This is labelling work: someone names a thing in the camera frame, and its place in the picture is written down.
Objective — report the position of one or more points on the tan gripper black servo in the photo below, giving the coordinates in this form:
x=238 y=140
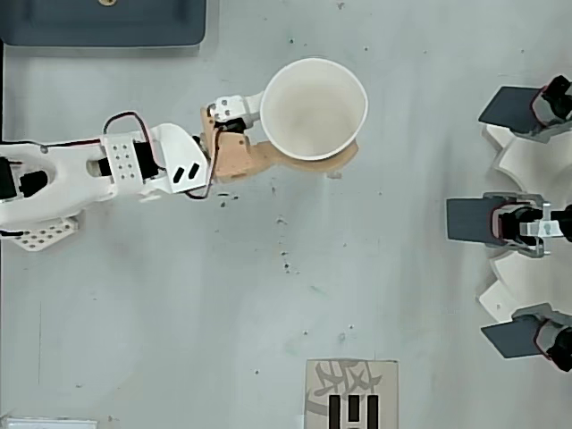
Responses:
x=233 y=156

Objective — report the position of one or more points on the white paper cup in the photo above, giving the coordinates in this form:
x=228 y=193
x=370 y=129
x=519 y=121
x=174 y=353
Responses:
x=313 y=109

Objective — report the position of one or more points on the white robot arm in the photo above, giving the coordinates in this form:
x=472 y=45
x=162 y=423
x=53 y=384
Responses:
x=76 y=179

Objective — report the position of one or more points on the blue-grey tray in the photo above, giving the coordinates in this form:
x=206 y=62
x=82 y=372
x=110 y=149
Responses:
x=103 y=24

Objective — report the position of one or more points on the grey card with black print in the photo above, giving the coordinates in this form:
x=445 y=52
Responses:
x=350 y=393

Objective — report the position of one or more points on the camera with dark grey plate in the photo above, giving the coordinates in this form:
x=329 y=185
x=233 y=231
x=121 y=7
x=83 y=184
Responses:
x=511 y=339
x=469 y=219
x=509 y=109

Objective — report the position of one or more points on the white perforated base plate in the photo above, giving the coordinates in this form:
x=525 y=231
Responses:
x=44 y=234

